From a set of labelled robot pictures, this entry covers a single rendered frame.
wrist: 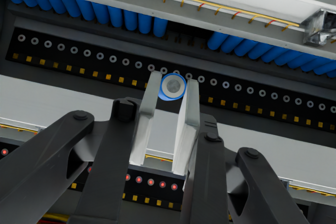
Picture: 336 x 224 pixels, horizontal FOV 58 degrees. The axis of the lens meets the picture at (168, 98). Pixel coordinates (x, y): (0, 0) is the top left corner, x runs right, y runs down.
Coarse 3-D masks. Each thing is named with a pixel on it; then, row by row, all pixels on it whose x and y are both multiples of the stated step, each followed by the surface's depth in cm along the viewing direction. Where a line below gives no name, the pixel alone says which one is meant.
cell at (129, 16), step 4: (124, 12) 38; (128, 12) 38; (132, 12) 38; (136, 12) 39; (124, 16) 40; (128, 16) 39; (132, 16) 39; (136, 16) 40; (124, 20) 42; (128, 20) 40; (132, 20) 40; (136, 20) 41; (128, 24) 42; (132, 24) 42; (136, 24) 43; (128, 28) 43; (132, 28) 43
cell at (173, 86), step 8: (168, 80) 20; (176, 80) 20; (184, 80) 20; (160, 88) 20; (168, 88) 20; (176, 88) 20; (184, 88) 20; (160, 96) 24; (168, 96) 20; (176, 96) 20
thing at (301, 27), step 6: (180, 0) 35; (186, 0) 35; (192, 0) 35; (204, 0) 35; (204, 6) 35; (210, 6) 35; (216, 6) 35; (228, 6) 35; (228, 12) 35; (234, 12) 35; (240, 12) 35; (258, 18) 35; (264, 18) 35; (276, 24) 36; (282, 24) 35; (300, 24) 36; (300, 30) 36
